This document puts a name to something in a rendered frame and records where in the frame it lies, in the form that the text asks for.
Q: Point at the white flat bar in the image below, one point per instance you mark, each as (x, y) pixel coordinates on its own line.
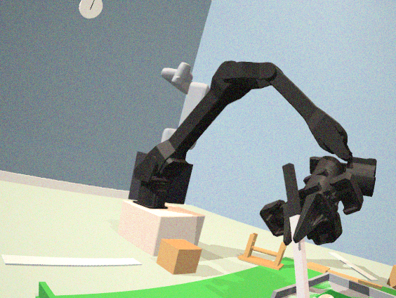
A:
(365, 274)
(57, 261)

